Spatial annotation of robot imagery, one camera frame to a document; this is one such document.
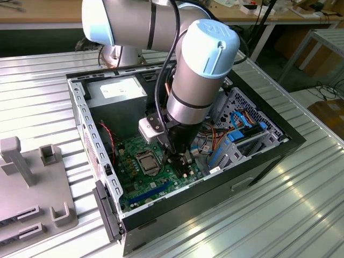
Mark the black case latch panel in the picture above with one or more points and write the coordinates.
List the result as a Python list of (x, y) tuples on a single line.
[(103, 209)]

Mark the metal frame shelf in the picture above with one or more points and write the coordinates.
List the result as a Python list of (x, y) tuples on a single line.
[(322, 33)]

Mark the grey power supply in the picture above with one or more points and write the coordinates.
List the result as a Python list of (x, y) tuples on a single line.
[(115, 113)]

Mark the black camera bracket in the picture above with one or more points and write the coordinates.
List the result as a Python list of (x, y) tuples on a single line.
[(156, 121)]

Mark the wooden desk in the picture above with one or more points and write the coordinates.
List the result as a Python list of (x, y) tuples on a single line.
[(282, 17)]

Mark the metal disk bay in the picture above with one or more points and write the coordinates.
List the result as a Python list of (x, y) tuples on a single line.
[(270, 139)]

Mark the metal locking lever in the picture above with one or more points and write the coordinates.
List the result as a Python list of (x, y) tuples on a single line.
[(162, 158)]

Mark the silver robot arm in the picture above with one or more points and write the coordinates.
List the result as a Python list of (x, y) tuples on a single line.
[(193, 80)]

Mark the black RAM slot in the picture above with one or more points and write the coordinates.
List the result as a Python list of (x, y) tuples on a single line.
[(180, 172)]

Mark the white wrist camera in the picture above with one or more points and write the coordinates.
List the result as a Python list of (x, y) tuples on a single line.
[(147, 129)]

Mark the white box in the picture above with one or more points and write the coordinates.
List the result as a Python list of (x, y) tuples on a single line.
[(251, 10)]

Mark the brown cardboard box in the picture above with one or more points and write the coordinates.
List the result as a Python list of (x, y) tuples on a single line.
[(319, 61), (330, 113)]

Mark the green motherboard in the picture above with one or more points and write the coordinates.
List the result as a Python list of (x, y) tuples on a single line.
[(158, 186)]

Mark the black PC case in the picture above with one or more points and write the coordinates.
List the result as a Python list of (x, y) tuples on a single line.
[(199, 204)]

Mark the grey parts rack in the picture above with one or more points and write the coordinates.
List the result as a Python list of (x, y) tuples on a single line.
[(27, 193)]

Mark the blue plastic rail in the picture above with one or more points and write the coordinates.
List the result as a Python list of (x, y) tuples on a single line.
[(215, 157)]

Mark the blue expansion slot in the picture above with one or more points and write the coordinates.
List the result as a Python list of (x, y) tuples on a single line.
[(149, 193)]

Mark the blue disk carrier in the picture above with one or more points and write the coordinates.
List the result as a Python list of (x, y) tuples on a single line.
[(236, 137)]

